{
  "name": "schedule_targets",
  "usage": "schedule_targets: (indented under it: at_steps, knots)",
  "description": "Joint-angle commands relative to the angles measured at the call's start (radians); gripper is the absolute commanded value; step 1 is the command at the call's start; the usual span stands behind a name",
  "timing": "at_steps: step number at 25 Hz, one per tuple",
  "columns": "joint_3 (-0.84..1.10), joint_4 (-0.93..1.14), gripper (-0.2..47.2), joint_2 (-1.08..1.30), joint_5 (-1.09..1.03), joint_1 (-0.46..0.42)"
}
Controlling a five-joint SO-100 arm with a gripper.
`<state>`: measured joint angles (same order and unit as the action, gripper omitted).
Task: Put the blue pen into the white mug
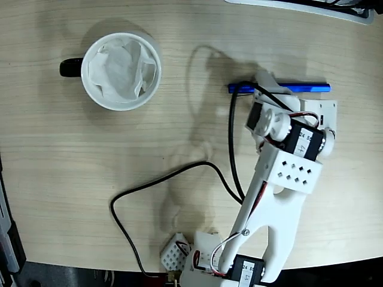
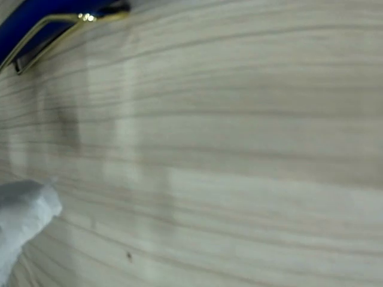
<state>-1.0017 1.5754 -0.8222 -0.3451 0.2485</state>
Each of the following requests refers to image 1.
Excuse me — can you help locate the black camera cable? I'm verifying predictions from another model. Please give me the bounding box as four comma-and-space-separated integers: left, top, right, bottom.
110, 81, 293, 277

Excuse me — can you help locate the white mug with black handle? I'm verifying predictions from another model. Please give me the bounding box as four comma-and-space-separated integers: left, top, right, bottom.
59, 32, 163, 112

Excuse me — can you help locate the white perforated base bracket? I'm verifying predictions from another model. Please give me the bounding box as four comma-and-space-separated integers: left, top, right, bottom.
160, 232, 193, 269

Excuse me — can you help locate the wrist camera on white mount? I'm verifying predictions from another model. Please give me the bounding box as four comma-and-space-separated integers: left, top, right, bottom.
299, 99, 339, 133

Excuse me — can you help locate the black device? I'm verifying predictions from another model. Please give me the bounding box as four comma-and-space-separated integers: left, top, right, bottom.
311, 0, 383, 14

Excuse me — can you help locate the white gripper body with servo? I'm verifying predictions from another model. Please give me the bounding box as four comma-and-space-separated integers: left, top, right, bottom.
244, 91, 302, 143

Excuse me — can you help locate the blue pen with metal clip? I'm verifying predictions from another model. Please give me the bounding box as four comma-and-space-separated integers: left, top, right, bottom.
227, 80, 332, 95

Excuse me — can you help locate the crumpled white tissue paper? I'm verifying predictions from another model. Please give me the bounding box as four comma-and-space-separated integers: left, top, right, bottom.
88, 40, 157, 102

